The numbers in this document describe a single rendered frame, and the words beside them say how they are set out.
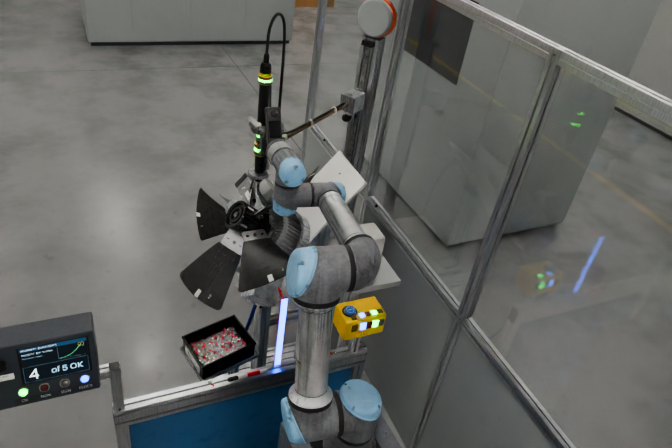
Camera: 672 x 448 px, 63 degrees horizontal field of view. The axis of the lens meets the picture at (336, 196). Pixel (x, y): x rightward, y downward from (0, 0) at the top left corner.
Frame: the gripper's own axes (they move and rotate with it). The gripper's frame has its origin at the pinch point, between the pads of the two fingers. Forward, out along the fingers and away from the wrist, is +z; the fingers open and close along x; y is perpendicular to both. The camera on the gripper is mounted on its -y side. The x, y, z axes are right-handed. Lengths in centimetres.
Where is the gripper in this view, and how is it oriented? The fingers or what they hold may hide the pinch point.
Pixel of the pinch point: (260, 116)
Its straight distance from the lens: 184.4
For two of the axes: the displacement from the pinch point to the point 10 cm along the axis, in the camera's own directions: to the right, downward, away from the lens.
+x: 9.1, -1.1, 3.9
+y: -1.3, 8.3, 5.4
